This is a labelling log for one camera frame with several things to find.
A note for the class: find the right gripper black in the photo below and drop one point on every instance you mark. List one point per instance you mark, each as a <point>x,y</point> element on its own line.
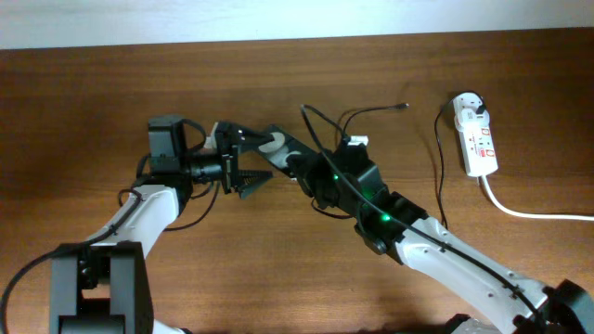
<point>311,172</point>

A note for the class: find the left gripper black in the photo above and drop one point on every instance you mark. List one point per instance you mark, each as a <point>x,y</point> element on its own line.
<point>232,146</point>

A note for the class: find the black smartphone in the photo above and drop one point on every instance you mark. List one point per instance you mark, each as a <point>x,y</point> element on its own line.
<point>284,152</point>

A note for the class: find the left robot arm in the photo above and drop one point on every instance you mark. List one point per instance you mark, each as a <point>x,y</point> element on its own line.
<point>101,285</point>

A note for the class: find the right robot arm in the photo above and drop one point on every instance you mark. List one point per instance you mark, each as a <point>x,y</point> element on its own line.
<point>391,224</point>

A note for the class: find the white USB charger plug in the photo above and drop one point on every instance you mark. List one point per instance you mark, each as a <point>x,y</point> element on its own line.
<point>470,111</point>

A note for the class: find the white power strip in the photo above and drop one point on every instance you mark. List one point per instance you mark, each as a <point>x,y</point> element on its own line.
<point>478,151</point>

